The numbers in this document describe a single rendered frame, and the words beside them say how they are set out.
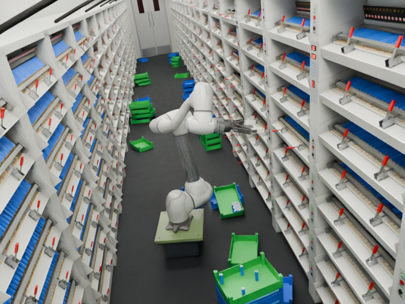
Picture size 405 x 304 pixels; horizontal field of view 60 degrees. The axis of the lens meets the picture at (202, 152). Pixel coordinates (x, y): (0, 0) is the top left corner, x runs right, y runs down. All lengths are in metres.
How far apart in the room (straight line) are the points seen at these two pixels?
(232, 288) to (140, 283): 0.92
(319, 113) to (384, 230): 0.58
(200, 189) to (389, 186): 1.57
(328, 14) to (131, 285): 2.09
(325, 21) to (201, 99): 0.74
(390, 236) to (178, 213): 1.54
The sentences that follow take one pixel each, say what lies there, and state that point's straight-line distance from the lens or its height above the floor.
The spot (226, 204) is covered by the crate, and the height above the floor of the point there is 0.05.
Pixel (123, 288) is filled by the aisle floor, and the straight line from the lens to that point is 2.69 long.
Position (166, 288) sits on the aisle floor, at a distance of 2.59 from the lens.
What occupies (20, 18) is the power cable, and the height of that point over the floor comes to 1.82.
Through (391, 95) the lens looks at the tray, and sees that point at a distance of 1.45.
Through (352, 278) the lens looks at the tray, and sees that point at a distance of 1.85.
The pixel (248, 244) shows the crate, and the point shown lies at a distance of 2.79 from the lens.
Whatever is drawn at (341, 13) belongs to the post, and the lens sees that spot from 1.64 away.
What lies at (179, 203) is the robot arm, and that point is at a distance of 2.54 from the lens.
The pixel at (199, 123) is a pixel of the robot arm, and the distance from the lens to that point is 1.92.
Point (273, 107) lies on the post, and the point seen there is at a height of 1.04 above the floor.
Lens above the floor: 1.84
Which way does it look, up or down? 26 degrees down
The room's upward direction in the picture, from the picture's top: 8 degrees counter-clockwise
